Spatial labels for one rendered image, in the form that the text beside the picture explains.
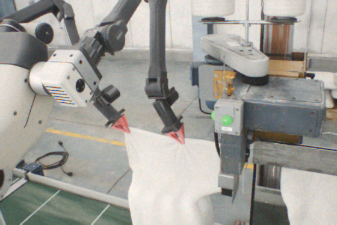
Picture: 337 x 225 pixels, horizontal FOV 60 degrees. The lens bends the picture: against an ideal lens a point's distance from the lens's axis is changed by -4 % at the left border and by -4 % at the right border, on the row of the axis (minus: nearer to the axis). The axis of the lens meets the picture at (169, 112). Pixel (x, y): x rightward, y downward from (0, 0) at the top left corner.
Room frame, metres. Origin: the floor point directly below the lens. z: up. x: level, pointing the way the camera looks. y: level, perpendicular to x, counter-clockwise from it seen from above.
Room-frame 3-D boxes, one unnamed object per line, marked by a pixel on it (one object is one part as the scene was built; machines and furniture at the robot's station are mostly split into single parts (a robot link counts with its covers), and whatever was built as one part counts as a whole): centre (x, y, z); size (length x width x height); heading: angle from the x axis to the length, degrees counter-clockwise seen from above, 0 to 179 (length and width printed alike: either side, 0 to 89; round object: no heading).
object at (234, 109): (0.78, -0.17, 1.29); 0.08 x 0.05 x 0.09; 64
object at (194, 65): (1.32, -0.14, 1.25); 0.10 x 0.08 x 0.12; 179
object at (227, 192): (0.83, -0.19, 0.98); 0.09 x 0.05 x 0.05; 154
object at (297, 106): (0.86, -0.33, 1.21); 0.30 x 0.25 x 0.30; 64
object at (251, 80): (0.93, -0.29, 1.35); 0.09 x 0.09 x 0.03
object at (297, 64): (1.19, -0.45, 1.18); 0.34 x 0.25 x 0.31; 154
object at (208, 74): (1.21, -0.27, 1.23); 0.28 x 0.07 x 0.16; 64
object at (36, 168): (2.01, 1.22, 0.35); 0.30 x 0.15 x 0.15; 64
